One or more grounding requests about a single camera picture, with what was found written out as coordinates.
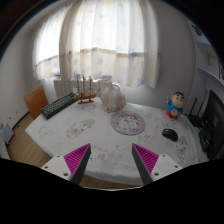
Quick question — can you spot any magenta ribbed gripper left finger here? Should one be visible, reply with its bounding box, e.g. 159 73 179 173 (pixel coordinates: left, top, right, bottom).
42 144 91 185

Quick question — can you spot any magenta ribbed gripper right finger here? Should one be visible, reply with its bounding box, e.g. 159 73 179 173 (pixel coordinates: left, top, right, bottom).
132 143 182 185

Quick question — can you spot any black computer mouse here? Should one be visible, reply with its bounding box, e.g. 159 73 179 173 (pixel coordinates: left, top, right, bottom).
162 129 178 142

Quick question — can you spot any round purple mouse pad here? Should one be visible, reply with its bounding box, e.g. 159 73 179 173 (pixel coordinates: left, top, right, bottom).
110 111 146 136

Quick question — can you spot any white patterned tablecloth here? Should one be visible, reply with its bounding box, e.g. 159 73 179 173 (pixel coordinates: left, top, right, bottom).
26 99 207 185

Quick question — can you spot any black wifi router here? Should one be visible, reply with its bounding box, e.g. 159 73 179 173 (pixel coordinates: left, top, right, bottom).
188 100 203 128

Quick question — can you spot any cartoon boy figurine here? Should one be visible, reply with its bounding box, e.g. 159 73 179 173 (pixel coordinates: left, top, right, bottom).
166 91 185 120

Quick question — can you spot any black mechanical keyboard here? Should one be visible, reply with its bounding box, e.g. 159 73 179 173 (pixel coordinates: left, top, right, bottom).
41 93 76 119

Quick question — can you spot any wooden model sailing ship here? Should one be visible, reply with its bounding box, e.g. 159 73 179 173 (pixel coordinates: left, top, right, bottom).
74 76 96 104

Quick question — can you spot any large white seashell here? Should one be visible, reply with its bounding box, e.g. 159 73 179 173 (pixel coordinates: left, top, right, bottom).
100 83 126 112

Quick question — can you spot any black computer monitor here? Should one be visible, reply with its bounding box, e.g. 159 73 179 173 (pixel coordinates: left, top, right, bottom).
199 91 224 160

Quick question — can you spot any white star-patterned curtain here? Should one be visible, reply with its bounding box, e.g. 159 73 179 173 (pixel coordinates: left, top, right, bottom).
32 0 161 88

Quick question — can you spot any white wall shelf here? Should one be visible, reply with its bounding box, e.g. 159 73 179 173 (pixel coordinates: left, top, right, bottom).
195 42 224 84

